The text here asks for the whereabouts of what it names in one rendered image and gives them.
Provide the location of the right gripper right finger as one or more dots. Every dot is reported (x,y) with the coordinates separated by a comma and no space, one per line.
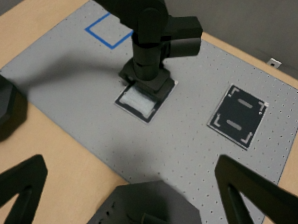
(277,204)

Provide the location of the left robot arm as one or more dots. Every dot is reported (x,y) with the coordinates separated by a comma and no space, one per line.
(148,19)

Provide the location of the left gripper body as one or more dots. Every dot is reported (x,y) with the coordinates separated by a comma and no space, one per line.
(150,78)

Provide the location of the blue tape outline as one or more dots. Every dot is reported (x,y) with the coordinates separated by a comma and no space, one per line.
(100,39)

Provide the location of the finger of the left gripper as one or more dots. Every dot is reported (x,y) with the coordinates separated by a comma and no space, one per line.
(126,78)
(169,81)

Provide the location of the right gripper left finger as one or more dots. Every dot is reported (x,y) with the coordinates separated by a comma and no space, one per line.
(27,180)

